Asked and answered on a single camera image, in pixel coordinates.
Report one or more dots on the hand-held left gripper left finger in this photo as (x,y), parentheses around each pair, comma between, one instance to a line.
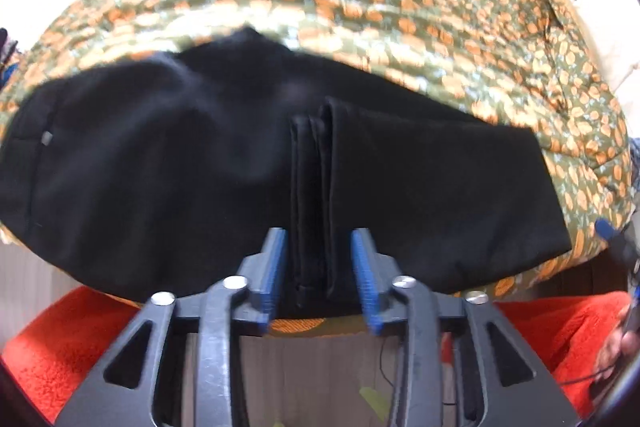
(274,269)

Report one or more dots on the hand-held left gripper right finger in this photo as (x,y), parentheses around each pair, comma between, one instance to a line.
(364,274)

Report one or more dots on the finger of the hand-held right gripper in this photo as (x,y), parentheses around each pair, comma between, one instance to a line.
(607,229)

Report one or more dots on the black pants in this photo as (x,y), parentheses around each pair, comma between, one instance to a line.
(150,157)

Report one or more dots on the person's right hand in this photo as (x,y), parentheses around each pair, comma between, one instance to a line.
(612,347)

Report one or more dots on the yellow-green scrap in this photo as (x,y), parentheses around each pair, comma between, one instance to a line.
(374,399)

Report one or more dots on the person's orange fleece trousers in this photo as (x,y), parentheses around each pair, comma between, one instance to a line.
(60,347)

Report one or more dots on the orange floral quilt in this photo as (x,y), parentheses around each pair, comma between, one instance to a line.
(400,7)

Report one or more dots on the blue plastic bag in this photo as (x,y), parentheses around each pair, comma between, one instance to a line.
(6,74)

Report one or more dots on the dark clothes heap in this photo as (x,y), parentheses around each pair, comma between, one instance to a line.
(6,44)

